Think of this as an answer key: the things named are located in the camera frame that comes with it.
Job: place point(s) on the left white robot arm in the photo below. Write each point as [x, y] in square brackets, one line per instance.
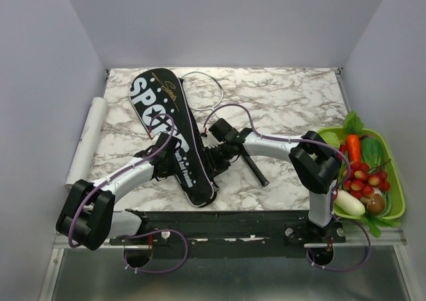
[88, 218]

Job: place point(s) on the badminton racket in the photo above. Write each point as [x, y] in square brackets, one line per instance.
[204, 92]
[255, 170]

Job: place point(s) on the black racket bag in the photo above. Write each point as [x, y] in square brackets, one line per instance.
[159, 100]

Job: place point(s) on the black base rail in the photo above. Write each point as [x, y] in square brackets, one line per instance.
[230, 234]

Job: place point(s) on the green cabbage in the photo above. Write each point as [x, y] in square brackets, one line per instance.
[331, 139]

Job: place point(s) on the red cherry tomatoes bunch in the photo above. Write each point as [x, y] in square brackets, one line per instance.
[364, 181]

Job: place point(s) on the orange carrot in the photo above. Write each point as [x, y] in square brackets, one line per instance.
[353, 148]

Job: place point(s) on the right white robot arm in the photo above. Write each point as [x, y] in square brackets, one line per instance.
[316, 163]

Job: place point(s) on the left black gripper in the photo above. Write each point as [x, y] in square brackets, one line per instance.
[172, 171]

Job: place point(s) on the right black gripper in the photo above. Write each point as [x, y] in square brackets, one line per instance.
[212, 167]

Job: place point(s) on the white radish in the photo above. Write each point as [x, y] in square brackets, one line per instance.
[349, 204]

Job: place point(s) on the brown mushroom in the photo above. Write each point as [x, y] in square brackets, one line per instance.
[376, 204]

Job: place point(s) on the dark green leafy vegetable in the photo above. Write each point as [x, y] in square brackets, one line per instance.
[372, 152]

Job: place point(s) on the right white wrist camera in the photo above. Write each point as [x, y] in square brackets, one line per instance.
[209, 140]

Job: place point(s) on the white shuttlecock tube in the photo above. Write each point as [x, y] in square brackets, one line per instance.
[88, 142]

